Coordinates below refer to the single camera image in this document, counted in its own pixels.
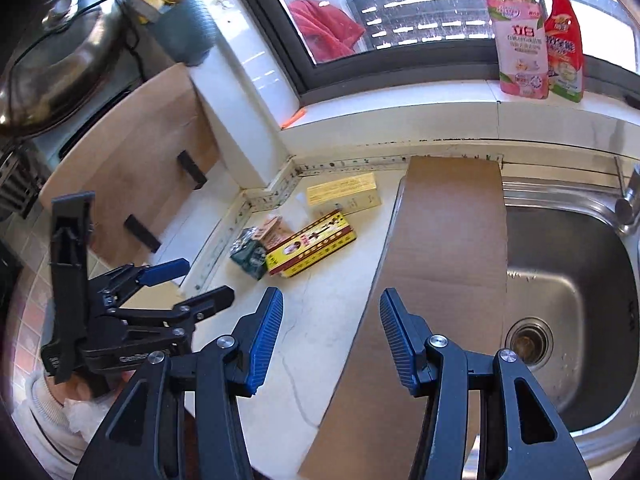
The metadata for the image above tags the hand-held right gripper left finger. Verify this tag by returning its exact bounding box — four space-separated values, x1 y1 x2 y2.
72 287 285 480

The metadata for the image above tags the cream cardboard box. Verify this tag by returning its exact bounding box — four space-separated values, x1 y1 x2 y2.
305 172 382 211

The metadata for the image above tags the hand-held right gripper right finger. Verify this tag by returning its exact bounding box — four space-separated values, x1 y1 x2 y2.
379 288 593 480

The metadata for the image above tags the yellow red box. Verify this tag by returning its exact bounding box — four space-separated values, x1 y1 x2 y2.
264 209 357 279

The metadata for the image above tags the red spray bottle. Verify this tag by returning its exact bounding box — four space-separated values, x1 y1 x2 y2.
524 0 586 104

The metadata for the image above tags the black slatted wall rack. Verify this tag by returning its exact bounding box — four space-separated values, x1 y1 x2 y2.
0 152 44 221

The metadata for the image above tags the stainless steel sink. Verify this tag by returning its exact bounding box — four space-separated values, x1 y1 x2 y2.
470 159 640 480

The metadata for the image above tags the dark green small box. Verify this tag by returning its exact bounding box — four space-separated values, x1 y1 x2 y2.
229 227 269 281

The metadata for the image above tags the pink paper wrapper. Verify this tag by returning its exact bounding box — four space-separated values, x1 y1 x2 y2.
249 215 294 251

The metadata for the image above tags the person's left hand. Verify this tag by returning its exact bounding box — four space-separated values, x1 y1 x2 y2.
62 370 132 402

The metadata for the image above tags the brown cardboard sheet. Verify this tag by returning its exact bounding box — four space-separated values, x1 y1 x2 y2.
298 155 509 479

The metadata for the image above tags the person's left forearm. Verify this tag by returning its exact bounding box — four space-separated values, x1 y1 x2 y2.
12 374 109 479

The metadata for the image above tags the dark framed window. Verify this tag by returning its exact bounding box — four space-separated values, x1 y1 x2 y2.
219 0 640 107

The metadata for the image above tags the red cloth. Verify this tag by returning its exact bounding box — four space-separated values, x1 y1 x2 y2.
288 0 367 64

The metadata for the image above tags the pink detergent pouch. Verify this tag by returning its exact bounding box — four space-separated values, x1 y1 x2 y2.
487 0 550 101

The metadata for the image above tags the wooden cutting board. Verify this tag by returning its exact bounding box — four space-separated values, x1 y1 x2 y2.
39 63 221 272

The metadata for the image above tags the teal utensil holder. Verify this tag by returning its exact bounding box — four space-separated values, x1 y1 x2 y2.
149 0 221 69

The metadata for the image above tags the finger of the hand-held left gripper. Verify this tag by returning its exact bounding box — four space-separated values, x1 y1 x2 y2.
107 285 236 331
90 258 191 311

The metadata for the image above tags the steel pot lid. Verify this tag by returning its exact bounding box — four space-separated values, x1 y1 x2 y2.
0 0 127 137

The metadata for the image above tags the steel faucet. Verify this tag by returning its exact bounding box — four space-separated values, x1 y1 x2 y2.
614 162 640 234

